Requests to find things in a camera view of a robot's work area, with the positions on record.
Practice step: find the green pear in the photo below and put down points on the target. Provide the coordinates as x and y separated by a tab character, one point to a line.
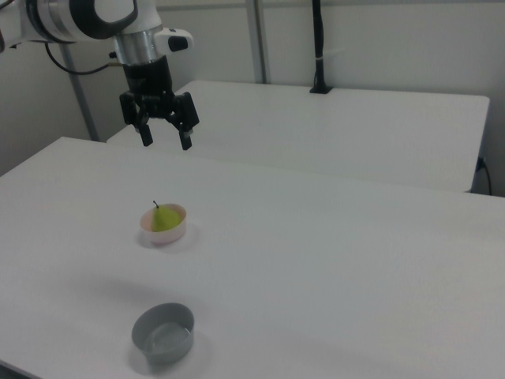
163	221

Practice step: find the grey plastic bowl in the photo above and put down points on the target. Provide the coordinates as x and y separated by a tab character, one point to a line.
165	347

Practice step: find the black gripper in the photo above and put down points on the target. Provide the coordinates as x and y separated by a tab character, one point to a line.
148	81

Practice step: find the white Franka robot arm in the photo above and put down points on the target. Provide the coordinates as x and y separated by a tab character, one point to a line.
59	19

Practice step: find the black camera pole with base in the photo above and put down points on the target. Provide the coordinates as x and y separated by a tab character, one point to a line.
319	47

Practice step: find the grey partition frame post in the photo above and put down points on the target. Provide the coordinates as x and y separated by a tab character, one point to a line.
84	106
258	39

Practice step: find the pink plastic bowl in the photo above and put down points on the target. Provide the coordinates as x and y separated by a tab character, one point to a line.
165	237

